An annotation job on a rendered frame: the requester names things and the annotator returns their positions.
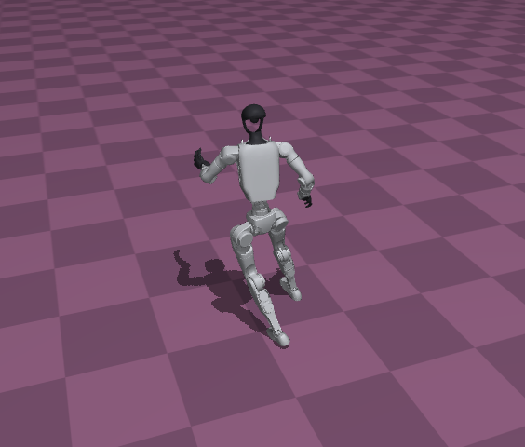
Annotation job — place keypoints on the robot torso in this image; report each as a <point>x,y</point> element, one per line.
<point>258,173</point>

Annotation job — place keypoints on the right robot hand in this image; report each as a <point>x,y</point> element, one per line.
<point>309,200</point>

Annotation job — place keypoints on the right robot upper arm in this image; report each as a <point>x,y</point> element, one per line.
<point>286,151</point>

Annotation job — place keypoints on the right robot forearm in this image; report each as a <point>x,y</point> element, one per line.
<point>305,191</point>

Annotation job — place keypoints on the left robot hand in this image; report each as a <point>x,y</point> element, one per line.
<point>198,159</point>

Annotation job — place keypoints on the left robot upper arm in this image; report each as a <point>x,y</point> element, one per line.
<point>227,156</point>

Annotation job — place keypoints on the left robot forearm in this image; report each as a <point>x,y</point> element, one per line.
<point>203,170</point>

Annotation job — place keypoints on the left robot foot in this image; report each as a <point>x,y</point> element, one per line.
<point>282,338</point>

